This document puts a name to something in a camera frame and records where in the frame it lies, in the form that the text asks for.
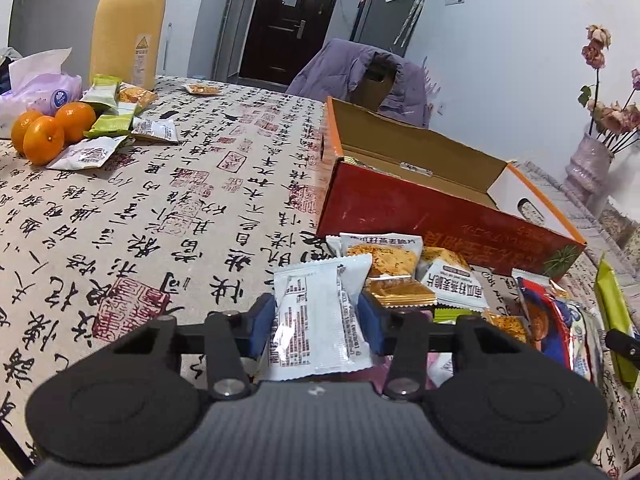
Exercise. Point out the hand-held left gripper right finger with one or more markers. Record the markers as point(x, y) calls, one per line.
point(371, 327)

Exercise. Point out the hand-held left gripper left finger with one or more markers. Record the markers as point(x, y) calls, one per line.
point(262, 332)

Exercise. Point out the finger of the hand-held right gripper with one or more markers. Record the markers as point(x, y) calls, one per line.
point(625, 344)

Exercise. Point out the golden brown cracker packet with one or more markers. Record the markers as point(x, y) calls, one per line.
point(400, 292)

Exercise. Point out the red cardboard box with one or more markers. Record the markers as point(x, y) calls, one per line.
point(400, 215)

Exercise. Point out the large green snack packet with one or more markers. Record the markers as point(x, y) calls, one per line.
point(617, 310)

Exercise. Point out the white packet cracker picture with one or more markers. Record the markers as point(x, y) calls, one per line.
point(387, 257)
point(445, 254)

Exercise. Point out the yellow green snack packet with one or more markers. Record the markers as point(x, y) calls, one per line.
point(450, 315)

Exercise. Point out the small white snack packet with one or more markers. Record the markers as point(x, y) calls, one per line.
point(441, 370)
point(333, 247)

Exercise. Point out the white packet black lettering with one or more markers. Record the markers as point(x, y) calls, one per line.
point(452, 282)

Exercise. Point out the small orange snack packet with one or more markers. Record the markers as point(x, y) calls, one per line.
point(507, 325)

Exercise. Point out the glass jar with grains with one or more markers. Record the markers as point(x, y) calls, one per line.
point(616, 225)

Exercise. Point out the grey woven cloth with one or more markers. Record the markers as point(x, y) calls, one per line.
point(555, 185)

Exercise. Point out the pink ribbed vase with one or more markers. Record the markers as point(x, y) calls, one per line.
point(590, 162)

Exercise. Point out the white red print packet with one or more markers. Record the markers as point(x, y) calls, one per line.
point(157, 130)

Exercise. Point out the wooden chair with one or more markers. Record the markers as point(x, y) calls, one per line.
point(372, 87)

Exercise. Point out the clear orange cracker packet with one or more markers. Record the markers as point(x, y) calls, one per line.
point(136, 96)
point(201, 89)

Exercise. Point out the snack packets near oranges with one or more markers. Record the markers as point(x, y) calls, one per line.
point(85, 152)

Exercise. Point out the light green snack packet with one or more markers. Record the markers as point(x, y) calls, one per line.
point(112, 122)

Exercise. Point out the purple jacket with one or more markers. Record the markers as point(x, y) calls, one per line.
point(330, 72)

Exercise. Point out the orange fruit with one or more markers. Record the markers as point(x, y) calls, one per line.
point(75, 121)
point(22, 130)
point(44, 140)

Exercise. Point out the green white snack packet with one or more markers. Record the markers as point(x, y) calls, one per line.
point(102, 90)

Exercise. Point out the dried pink roses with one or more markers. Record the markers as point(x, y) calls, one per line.
point(595, 52)

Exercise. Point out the grey refrigerator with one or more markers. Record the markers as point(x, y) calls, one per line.
point(380, 20)

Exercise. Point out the dark brown entrance door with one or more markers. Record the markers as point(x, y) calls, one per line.
point(285, 25)

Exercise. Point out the folded white umbrella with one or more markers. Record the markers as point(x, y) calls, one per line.
point(410, 17)

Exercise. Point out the grey interior door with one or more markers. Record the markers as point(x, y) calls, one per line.
point(227, 20)

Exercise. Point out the purple tissue pack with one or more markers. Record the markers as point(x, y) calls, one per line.
point(47, 92)

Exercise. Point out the yellow thermos bottle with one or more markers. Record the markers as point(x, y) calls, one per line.
point(125, 20)

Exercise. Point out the black white patterned bag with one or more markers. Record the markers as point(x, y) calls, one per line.
point(7, 72)

